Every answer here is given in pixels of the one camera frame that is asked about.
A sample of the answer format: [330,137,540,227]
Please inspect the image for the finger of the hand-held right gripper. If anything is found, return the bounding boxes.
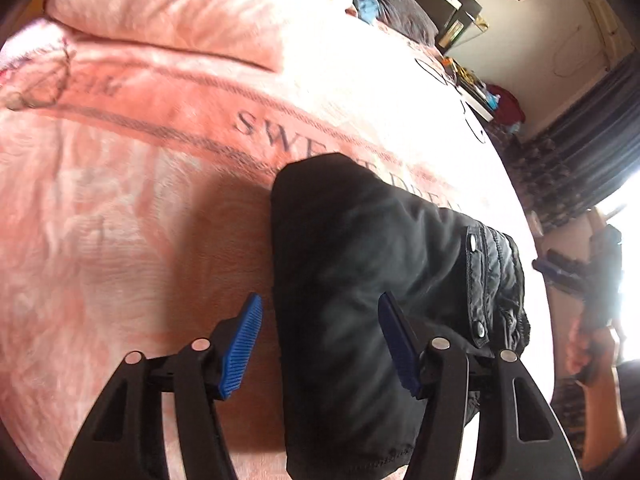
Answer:
[546,249,590,271]
[531,258,587,293]

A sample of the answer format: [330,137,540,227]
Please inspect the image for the black pants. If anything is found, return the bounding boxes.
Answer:
[270,152,532,480]

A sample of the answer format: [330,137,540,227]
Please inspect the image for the pink printed blanket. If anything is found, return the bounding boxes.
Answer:
[0,10,556,480]

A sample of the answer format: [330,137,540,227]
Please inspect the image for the white wall cable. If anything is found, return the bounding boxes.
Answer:
[552,22,595,77]

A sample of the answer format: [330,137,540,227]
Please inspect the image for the white nightstand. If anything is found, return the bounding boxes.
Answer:
[442,55,497,122]

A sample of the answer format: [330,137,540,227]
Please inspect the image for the dark patterned curtain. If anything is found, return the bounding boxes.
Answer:
[505,50,640,232]

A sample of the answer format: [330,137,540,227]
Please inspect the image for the white wall air conditioner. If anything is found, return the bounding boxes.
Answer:
[582,0,634,74]

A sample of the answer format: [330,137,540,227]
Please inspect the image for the person's right hand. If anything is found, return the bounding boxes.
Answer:
[564,319,619,387]

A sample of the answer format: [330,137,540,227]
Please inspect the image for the pink fluffy pillow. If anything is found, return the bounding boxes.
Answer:
[45,0,372,72]

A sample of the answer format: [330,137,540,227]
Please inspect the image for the dark grey pillow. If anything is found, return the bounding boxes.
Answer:
[375,0,442,47]

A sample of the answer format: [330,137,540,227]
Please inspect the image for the person's right forearm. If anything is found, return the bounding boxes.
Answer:
[579,360,632,472]

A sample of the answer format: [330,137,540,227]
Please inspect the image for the blue cloth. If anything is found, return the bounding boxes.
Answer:
[352,0,384,26]

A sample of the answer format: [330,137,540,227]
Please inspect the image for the red cloth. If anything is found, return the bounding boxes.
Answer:
[485,84,527,127]

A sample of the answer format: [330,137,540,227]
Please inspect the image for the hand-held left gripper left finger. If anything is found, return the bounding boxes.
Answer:
[59,293,264,480]

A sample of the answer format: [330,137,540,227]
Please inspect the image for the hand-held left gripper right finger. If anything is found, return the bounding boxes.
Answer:
[377,291,585,480]

